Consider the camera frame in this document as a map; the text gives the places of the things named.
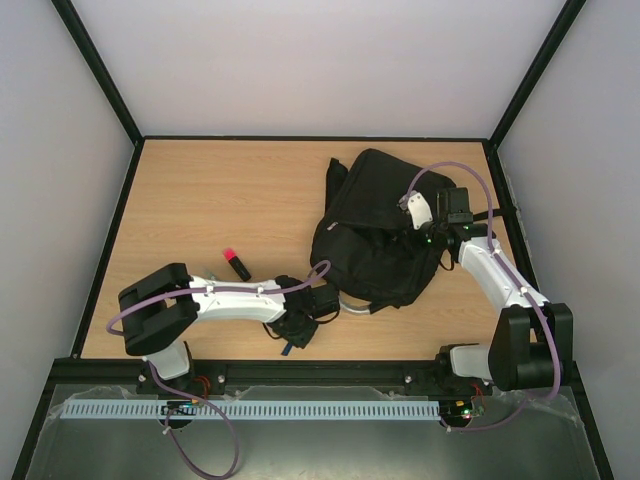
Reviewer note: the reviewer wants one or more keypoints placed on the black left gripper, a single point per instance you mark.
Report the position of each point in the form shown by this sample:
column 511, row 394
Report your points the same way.
column 301, row 339

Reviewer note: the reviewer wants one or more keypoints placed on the blue capped white marker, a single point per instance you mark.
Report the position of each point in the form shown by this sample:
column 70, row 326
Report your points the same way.
column 287, row 349

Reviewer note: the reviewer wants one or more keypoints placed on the pink black highlighter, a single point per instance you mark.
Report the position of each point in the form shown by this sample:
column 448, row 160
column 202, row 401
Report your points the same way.
column 237, row 265

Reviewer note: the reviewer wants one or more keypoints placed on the black student backpack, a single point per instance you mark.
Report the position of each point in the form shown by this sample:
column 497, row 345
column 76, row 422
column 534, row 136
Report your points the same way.
column 376, row 256

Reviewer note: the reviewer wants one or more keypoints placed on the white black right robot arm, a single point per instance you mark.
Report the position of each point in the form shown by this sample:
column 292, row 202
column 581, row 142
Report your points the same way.
column 532, row 344

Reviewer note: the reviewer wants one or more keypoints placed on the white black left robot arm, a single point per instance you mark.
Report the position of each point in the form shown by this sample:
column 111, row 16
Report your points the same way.
column 158, row 309

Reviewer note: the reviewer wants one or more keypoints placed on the light blue slotted cable duct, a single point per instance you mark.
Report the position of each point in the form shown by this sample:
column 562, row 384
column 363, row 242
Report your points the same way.
column 297, row 410

